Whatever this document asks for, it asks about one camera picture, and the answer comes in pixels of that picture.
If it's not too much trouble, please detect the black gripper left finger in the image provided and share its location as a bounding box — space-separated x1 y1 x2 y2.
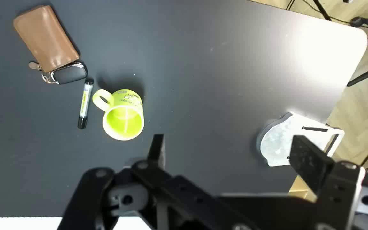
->
57 133 167 230

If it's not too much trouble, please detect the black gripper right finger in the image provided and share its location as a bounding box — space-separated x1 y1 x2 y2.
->
288 134 366 230

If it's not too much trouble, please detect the black and white marker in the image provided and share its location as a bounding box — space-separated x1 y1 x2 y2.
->
76 77 94 130

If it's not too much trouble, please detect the yellow-green cartoon mug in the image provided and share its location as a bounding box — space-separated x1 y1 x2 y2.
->
90 88 145 142

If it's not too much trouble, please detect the black tripod leg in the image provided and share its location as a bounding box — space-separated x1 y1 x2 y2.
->
346 59 368 88

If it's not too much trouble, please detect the black car key fob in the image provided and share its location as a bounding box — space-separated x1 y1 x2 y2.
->
45 60 89 86

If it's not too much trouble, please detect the black stand leg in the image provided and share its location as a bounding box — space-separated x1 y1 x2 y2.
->
310 0 334 22

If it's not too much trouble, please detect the brown leather key pouch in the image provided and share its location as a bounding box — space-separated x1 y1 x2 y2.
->
11 4 81 74

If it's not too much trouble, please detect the white table edge bracket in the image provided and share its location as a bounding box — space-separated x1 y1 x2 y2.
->
255 111 346 169

